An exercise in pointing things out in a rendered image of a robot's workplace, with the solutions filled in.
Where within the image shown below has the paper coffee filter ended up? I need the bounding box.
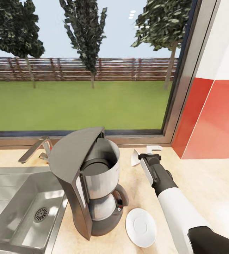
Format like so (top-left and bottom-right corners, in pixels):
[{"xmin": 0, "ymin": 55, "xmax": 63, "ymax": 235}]
[{"xmin": 131, "ymin": 149, "xmax": 140, "ymax": 166}]

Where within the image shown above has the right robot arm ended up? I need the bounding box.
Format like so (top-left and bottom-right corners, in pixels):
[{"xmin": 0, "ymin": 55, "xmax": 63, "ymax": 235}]
[{"xmin": 138, "ymin": 146, "xmax": 229, "ymax": 254}]

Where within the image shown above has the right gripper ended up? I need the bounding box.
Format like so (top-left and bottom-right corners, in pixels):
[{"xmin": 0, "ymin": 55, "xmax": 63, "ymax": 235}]
[{"xmin": 138, "ymin": 153, "xmax": 161, "ymax": 161}]

